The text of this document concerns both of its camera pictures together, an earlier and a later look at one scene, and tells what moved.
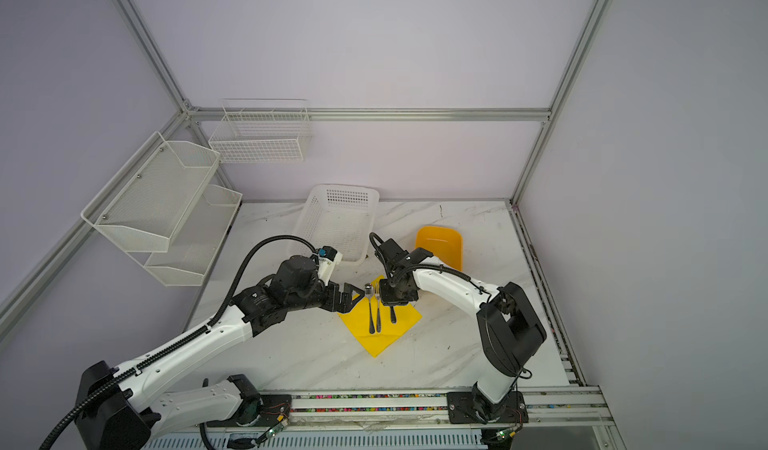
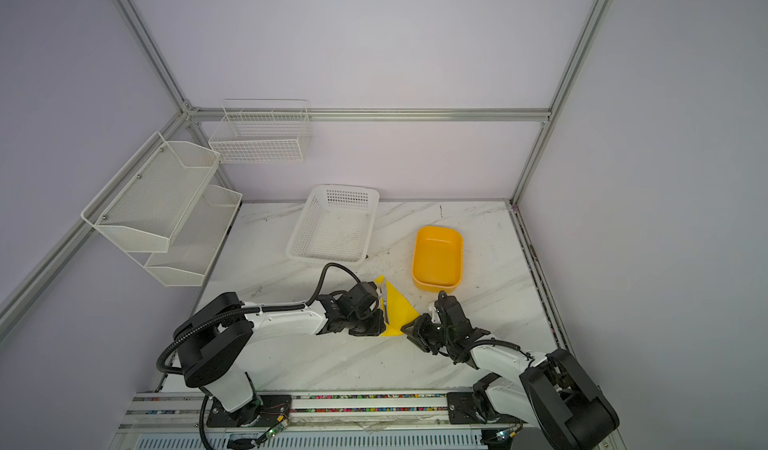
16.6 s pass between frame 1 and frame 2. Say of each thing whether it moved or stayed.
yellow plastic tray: stayed
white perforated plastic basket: stayed
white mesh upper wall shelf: stayed
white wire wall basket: stayed
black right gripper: moved
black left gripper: moved
